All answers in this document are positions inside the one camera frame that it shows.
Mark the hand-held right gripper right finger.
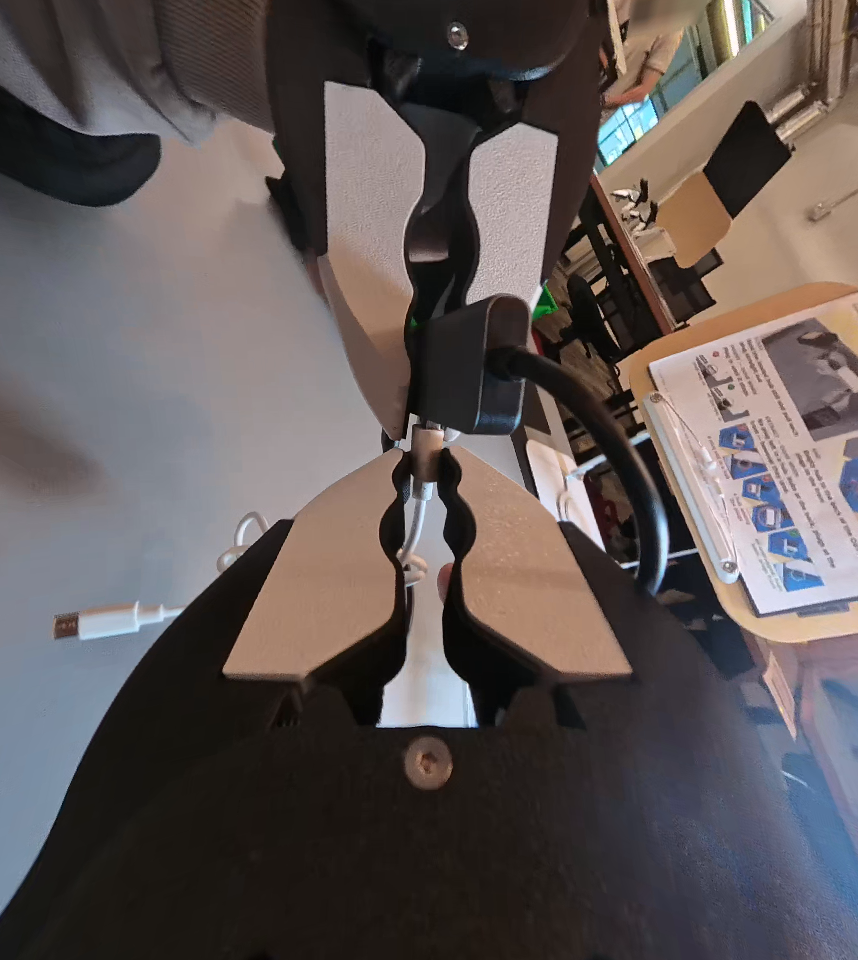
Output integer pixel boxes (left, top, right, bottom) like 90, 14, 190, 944
440, 448, 635, 726

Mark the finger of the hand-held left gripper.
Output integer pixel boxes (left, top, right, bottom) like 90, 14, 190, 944
320, 79, 445, 441
461, 120, 561, 310

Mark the black textured wrist rest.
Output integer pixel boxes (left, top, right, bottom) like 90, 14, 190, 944
0, 45, 165, 209

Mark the person's left forearm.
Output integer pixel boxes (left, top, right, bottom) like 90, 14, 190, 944
0, 0, 280, 147

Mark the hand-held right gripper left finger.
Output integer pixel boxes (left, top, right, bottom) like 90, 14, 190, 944
221, 452, 409, 725

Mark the black office chair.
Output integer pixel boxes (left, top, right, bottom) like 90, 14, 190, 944
565, 273, 628, 365

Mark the grey slim usb hub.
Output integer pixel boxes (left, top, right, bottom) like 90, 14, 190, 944
405, 294, 671, 599

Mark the white usb cable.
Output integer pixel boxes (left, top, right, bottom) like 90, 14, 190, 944
52, 422, 451, 644

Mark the clipboard with instruction sheet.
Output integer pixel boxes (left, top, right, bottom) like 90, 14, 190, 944
648, 276, 858, 618

